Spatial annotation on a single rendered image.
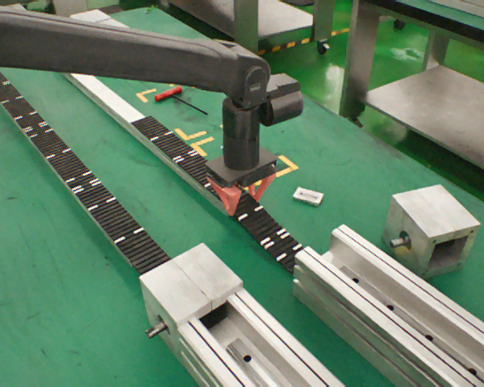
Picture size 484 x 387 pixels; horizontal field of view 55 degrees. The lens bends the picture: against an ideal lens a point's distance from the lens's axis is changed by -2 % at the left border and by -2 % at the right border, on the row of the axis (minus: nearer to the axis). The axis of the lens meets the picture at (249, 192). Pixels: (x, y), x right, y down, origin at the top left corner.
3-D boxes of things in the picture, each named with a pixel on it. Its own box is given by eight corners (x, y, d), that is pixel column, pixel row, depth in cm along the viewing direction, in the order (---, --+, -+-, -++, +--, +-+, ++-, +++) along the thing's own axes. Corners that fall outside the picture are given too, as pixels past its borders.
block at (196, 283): (133, 330, 65) (121, 285, 59) (206, 287, 71) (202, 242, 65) (167, 377, 59) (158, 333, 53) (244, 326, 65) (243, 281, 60)
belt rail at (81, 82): (39, 54, 142) (35, 44, 140) (51, 51, 144) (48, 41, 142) (227, 216, 84) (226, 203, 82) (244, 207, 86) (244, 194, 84)
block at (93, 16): (68, 47, 146) (61, 17, 140) (102, 39, 151) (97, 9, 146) (81, 57, 140) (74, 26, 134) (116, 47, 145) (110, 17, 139)
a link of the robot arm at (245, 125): (214, 93, 69) (234, 109, 66) (252, 81, 72) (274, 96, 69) (215, 134, 74) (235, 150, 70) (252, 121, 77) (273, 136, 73)
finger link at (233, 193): (264, 212, 81) (266, 168, 75) (231, 230, 78) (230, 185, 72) (240, 193, 85) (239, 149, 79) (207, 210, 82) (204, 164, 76)
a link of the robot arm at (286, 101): (212, 50, 67) (245, 71, 62) (277, 34, 72) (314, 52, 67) (215, 122, 75) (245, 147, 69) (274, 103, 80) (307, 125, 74)
